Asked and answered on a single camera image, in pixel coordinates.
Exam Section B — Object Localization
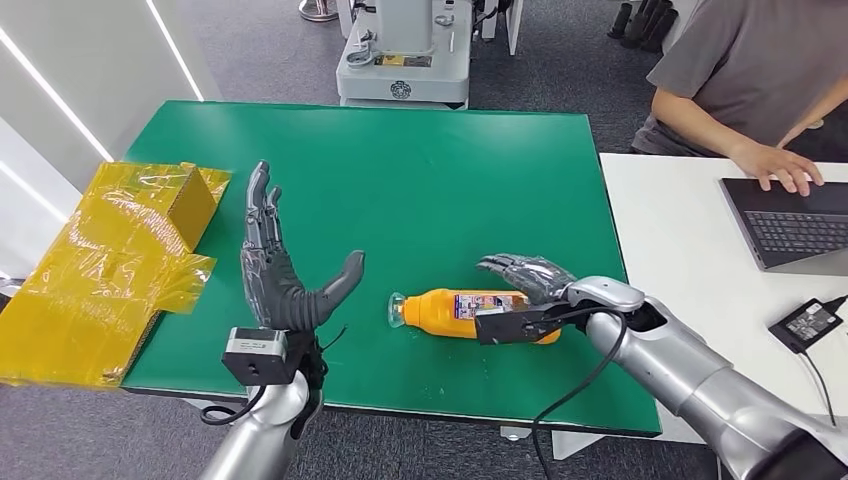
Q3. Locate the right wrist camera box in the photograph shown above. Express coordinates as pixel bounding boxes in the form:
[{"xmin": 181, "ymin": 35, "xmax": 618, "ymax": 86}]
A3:
[{"xmin": 474, "ymin": 305, "xmax": 564, "ymax": 346}]

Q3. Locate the black chair base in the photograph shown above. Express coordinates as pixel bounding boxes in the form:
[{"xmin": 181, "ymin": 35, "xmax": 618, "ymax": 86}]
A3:
[{"xmin": 608, "ymin": 0, "xmax": 680, "ymax": 54}]

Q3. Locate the person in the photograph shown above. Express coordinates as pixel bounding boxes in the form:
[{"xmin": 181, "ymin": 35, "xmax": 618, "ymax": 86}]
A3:
[{"xmin": 631, "ymin": 0, "xmax": 848, "ymax": 198}]

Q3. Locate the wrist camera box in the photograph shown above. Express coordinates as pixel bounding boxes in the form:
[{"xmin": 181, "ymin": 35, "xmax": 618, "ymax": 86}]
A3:
[
  {"xmin": 474, "ymin": 305, "xmax": 564, "ymax": 346},
  {"xmin": 221, "ymin": 327, "xmax": 291, "ymax": 387}
]

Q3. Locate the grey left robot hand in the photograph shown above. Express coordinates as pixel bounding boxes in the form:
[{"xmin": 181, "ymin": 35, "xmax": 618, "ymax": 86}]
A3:
[{"xmin": 240, "ymin": 160, "xmax": 366, "ymax": 333}]

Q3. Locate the black power adapter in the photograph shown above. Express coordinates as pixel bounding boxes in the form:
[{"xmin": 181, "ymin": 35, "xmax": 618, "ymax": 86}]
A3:
[{"xmin": 768, "ymin": 298, "xmax": 845, "ymax": 355}]

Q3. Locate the dark grey laptop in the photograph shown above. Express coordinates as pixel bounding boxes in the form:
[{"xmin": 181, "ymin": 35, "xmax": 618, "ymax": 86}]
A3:
[{"xmin": 720, "ymin": 177, "xmax": 848, "ymax": 277}]

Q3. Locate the yellow taped cardboard box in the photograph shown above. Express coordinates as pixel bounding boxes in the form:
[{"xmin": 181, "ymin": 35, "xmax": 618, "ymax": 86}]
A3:
[{"xmin": 0, "ymin": 160, "xmax": 233, "ymax": 390}]

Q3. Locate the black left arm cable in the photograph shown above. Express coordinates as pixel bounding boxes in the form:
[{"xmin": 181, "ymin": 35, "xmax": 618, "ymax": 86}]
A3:
[{"xmin": 200, "ymin": 384, "xmax": 268, "ymax": 426}]

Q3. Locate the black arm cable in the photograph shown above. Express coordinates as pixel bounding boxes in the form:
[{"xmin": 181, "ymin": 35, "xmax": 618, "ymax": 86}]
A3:
[
  {"xmin": 529, "ymin": 305, "xmax": 628, "ymax": 480},
  {"xmin": 200, "ymin": 384, "xmax": 268, "ymax": 426}
]

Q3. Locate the green table mat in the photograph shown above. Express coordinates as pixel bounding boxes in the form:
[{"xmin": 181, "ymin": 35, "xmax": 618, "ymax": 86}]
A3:
[{"xmin": 122, "ymin": 100, "xmax": 662, "ymax": 439}]

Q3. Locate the black adapter cable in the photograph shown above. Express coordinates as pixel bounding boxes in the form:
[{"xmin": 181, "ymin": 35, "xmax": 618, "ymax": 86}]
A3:
[{"xmin": 800, "ymin": 349, "xmax": 837, "ymax": 429}]

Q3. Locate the grey machine column with base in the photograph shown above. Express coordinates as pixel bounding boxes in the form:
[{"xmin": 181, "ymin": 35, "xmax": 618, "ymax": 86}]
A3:
[{"xmin": 335, "ymin": 0, "xmax": 475, "ymax": 111}]

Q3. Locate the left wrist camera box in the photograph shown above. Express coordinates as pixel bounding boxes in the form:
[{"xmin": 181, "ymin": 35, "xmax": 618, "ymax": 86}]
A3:
[{"xmin": 221, "ymin": 327, "xmax": 291, "ymax": 387}]

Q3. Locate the person's right hand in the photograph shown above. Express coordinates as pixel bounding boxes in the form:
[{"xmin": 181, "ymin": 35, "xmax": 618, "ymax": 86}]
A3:
[{"xmin": 731, "ymin": 142, "xmax": 825, "ymax": 198}]

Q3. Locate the orange bottle with clear cap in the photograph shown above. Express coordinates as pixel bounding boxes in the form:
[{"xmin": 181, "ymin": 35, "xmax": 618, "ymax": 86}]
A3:
[{"xmin": 387, "ymin": 288, "xmax": 563, "ymax": 346}]

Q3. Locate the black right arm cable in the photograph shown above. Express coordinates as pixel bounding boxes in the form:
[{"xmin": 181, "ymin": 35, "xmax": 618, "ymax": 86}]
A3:
[{"xmin": 529, "ymin": 305, "xmax": 628, "ymax": 480}]

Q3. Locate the white desk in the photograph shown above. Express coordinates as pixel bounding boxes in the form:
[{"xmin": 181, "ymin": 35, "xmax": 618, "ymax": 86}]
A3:
[{"xmin": 599, "ymin": 153, "xmax": 848, "ymax": 445}]

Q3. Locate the metal stand with round base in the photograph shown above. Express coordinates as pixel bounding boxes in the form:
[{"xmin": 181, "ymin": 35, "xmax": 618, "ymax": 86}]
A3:
[{"xmin": 298, "ymin": 0, "xmax": 339, "ymax": 23}]

